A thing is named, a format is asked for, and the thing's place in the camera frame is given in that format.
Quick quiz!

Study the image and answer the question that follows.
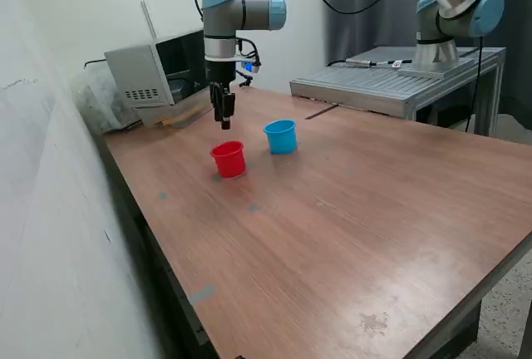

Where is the clear plastic bag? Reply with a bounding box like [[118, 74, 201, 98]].
[[70, 70, 142, 135]]

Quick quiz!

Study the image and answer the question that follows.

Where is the silver microwave oven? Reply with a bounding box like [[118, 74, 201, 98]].
[[103, 28, 231, 110]]

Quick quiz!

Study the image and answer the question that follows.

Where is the black hanging base cable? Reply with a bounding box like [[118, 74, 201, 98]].
[[464, 33, 485, 132]]

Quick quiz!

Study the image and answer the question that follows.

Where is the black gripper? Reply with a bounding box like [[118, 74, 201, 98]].
[[204, 58, 238, 131]]

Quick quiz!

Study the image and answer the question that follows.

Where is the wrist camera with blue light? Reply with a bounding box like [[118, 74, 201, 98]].
[[235, 57, 263, 74]]

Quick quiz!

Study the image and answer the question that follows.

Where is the blue plastic cup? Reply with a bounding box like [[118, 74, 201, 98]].
[[263, 118, 298, 155]]

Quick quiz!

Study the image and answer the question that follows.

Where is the thin metal rod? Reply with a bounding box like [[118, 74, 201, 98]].
[[140, 0, 158, 40]]

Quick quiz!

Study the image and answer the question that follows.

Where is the aluminium robot base table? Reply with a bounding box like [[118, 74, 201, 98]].
[[289, 46, 507, 138]]

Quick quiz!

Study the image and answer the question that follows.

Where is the red plastic cup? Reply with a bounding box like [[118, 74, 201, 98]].
[[209, 140, 247, 179]]

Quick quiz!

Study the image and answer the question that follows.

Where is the dark grey curtain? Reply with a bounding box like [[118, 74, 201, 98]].
[[323, 0, 532, 131]]

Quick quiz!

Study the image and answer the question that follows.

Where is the grey tape strip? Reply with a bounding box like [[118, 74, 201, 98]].
[[187, 284, 216, 306]]

